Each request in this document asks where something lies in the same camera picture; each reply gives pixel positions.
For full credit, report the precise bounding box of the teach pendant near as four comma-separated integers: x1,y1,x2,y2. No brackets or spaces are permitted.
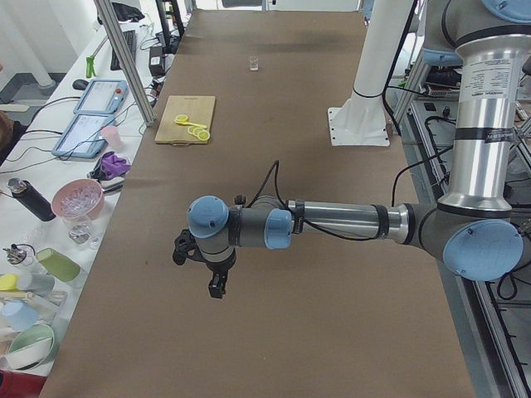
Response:
51,114,115,159

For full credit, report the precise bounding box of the yellow plastic cup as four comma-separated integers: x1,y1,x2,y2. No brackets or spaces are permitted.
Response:
0,274,19,292

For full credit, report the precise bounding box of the green plastic cup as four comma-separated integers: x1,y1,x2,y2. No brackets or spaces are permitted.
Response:
36,248,80,283

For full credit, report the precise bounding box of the teach pendant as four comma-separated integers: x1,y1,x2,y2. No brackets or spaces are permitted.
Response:
51,114,115,159
73,79,128,115

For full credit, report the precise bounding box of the black water bottle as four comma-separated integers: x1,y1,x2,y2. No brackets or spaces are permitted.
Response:
7,177,56,221

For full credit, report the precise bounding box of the black keyboard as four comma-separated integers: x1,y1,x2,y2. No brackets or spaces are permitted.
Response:
110,29,138,71

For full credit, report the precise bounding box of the clear glass cup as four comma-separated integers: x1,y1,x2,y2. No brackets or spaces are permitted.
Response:
249,56,259,71

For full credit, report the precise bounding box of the wooden cutting board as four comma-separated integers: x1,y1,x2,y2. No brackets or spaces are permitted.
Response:
154,95,216,146

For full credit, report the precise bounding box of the yellow plastic spoon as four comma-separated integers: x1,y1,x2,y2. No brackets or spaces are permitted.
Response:
174,114,207,129

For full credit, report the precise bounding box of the pink plastic cup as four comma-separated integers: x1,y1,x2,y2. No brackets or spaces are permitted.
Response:
101,125,122,148

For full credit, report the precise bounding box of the purple cloth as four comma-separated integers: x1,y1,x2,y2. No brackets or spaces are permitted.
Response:
100,152,131,180

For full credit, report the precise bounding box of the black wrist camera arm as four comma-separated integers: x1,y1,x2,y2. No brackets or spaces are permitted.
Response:
173,229,204,265

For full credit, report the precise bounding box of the blue plastic cup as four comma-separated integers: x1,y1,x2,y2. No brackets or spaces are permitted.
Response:
1,300,40,332

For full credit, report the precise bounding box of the black power adapter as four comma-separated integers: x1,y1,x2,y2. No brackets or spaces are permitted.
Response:
149,46,166,77

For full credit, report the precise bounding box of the teach pendant far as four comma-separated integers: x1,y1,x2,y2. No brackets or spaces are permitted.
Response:
73,79,128,115

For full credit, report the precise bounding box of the pink bowl with ice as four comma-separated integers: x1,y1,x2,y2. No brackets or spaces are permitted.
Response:
51,178,105,220

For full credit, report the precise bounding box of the green white bowl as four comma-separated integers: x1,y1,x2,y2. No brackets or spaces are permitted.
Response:
4,324,56,370

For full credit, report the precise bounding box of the aluminium frame post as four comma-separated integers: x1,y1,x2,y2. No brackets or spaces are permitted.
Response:
94,0,155,127

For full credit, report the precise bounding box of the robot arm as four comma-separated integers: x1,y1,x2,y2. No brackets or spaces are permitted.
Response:
173,1,530,299

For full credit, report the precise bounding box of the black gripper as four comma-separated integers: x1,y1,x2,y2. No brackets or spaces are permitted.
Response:
202,246,236,299

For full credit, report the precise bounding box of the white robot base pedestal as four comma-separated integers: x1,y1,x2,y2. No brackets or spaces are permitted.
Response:
328,0,416,147

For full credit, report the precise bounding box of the black computer mouse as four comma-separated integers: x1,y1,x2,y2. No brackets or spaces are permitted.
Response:
72,79,89,91

